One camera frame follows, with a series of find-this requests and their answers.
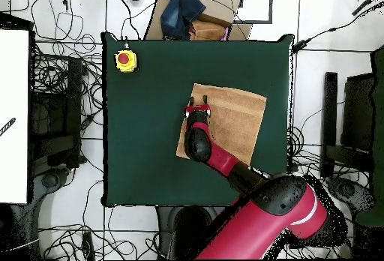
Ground tan terry towel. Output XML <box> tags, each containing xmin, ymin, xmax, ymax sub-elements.
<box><xmin>175</xmin><ymin>82</ymin><xmax>269</xmax><ymax>167</ymax></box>

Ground black flat bar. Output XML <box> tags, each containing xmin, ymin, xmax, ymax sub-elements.
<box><xmin>319</xmin><ymin>71</ymin><xmax>339</xmax><ymax>180</ymax></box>

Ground black flat board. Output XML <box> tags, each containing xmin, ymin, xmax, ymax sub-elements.
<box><xmin>340</xmin><ymin>72</ymin><xmax>377</xmax><ymax>155</ymax></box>

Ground white flat panel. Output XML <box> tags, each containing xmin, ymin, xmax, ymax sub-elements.
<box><xmin>0</xmin><ymin>28</ymin><xmax>30</xmax><ymax>205</ymax></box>

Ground folded orange cloth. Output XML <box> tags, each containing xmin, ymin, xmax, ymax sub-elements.
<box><xmin>188</xmin><ymin>19</ymin><xmax>230</xmax><ymax>42</ymax></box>

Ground yellow emergency stop button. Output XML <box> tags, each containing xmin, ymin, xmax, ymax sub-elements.
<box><xmin>114</xmin><ymin>49</ymin><xmax>139</xmax><ymax>74</ymax></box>

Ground blue jeans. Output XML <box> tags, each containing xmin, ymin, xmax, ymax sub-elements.
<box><xmin>160</xmin><ymin>0</ymin><xmax>207</xmax><ymax>41</ymax></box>

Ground brown cardboard box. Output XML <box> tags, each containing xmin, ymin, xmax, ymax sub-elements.
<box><xmin>143</xmin><ymin>0</ymin><xmax>254</xmax><ymax>42</ymax></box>

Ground grey floor stand base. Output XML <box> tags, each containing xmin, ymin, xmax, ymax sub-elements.
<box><xmin>31</xmin><ymin>166</ymin><xmax>74</xmax><ymax>212</ymax></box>

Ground small black power strip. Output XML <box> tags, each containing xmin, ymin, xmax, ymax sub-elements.
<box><xmin>81</xmin><ymin>231</ymin><xmax>96</xmax><ymax>261</ymax></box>

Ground black floor stand base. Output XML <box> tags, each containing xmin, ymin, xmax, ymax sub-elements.
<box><xmin>328</xmin><ymin>175</ymin><xmax>377</xmax><ymax>215</ymax></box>

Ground black ribbed rod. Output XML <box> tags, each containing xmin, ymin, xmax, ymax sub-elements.
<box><xmin>0</xmin><ymin>117</ymin><xmax>17</xmax><ymax>138</ymax></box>

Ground black thin rod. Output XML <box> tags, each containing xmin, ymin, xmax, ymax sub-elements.
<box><xmin>351</xmin><ymin>0</ymin><xmax>384</xmax><ymax>17</ymax></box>

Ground black floor cable tangle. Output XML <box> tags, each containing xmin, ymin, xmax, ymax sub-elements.
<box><xmin>31</xmin><ymin>34</ymin><xmax>105</xmax><ymax>145</ymax></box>
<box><xmin>37</xmin><ymin>206</ymin><xmax>161</xmax><ymax>261</ymax></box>
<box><xmin>277</xmin><ymin>124</ymin><xmax>374</xmax><ymax>260</ymax></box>

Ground black power adapter with cable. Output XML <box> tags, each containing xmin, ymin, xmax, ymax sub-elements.
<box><xmin>291</xmin><ymin>1</ymin><xmax>384</xmax><ymax>56</ymax></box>

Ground black square frame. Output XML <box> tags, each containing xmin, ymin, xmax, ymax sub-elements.
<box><xmin>229</xmin><ymin>0</ymin><xmax>274</xmax><ymax>25</ymax></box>

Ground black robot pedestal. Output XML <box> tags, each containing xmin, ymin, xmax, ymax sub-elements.
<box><xmin>154</xmin><ymin>205</ymin><xmax>224</xmax><ymax>260</ymax></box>

